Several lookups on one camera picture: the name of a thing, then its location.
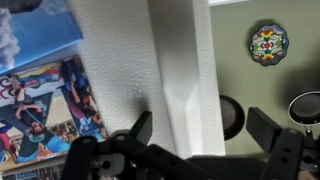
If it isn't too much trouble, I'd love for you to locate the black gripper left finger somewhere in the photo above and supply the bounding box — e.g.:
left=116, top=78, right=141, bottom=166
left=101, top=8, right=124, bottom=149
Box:
left=60, top=110, right=158, bottom=180

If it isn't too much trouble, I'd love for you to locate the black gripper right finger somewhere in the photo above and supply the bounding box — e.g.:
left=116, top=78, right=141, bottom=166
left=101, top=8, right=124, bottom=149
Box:
left=245, top=107, right=306, bottom=180

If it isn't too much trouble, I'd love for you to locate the white freezer door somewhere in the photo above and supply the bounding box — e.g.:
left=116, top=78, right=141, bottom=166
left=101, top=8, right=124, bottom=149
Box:
left=0, top=0, right=227, bottom=180

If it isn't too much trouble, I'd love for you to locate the silver rimmed frying pan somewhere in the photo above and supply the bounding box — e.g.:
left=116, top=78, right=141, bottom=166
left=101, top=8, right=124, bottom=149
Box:
left=287, top=89, right=320, bottom=135

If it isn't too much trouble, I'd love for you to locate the floral ceramic trivet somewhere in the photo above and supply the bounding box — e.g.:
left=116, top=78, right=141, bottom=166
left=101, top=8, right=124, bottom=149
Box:
left=248, top=23, right=290, bottom=68

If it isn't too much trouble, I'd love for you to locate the colourful people collage photo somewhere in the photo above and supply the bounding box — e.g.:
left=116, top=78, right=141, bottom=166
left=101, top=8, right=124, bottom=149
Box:
left=0, top=54, right=110, bottom=173

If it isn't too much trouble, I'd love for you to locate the group photo magnet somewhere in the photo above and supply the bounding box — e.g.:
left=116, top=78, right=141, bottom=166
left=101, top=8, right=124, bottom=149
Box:
left=0, top=159, right=68, bottom=180

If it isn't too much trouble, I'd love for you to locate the sky blue landscape photo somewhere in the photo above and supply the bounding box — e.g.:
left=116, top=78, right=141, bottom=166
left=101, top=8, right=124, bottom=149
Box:
left=0, top=0, right=84, bottom=76

